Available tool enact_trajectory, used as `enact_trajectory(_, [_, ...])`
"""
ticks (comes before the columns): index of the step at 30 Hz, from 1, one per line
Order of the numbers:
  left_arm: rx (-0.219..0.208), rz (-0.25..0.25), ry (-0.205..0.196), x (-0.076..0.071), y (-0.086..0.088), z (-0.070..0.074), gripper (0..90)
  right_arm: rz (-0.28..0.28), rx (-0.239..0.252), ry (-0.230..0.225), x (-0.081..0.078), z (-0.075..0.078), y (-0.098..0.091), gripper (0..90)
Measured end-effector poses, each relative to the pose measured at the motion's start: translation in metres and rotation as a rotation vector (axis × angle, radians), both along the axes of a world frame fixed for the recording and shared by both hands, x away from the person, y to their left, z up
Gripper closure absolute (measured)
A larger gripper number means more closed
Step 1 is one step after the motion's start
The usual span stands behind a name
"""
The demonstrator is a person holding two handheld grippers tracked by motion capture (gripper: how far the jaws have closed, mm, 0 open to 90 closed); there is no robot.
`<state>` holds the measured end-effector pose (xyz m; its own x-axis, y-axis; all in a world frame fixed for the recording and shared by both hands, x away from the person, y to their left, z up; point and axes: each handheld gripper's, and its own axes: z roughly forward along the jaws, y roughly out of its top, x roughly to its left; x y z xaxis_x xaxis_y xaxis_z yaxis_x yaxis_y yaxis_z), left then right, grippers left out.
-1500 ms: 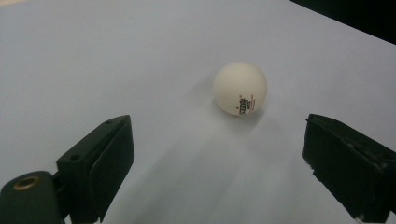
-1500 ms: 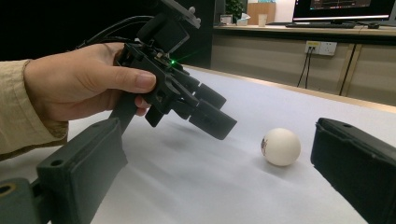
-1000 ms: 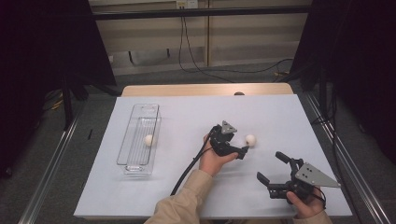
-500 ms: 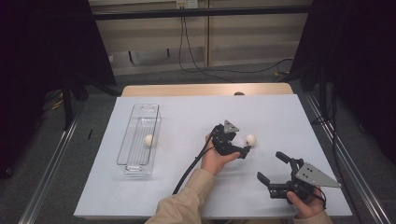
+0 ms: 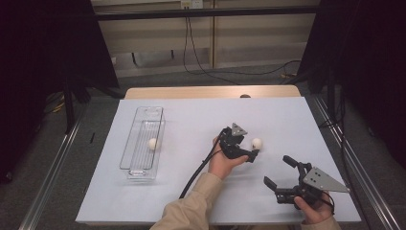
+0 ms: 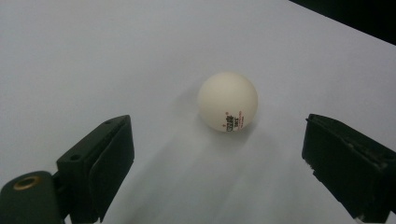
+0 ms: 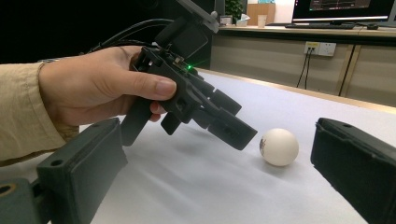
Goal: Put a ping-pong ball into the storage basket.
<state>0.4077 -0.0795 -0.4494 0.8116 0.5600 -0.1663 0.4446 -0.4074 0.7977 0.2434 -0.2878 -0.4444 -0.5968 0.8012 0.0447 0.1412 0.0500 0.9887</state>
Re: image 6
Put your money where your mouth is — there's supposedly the white table cover sheet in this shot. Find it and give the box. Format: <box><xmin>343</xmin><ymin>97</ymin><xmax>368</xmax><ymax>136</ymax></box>
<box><xmin>0</xmin><ymin>0</ymin><xmax>396</xmax><ymax>224</ymax></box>

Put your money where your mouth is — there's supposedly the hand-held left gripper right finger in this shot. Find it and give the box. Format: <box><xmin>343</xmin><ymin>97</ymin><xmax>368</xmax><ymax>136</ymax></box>
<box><xmin>301</xmin><ymin>113</ymin><xmax>396</xmax><ymax>224</ymax></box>

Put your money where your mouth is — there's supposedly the white table tennis ball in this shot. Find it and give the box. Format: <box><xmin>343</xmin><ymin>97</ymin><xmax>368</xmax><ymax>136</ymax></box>
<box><xmin>196</xmin><ymin>71</ymin><xmax>260</xmax><ymax>133</ymax></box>

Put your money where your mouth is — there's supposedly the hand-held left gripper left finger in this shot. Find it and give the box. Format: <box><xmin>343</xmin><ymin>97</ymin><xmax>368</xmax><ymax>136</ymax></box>
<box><xmin>55</xmin><ymin>114</ymin><xmax>136</xmax><ymax>224</ymax></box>

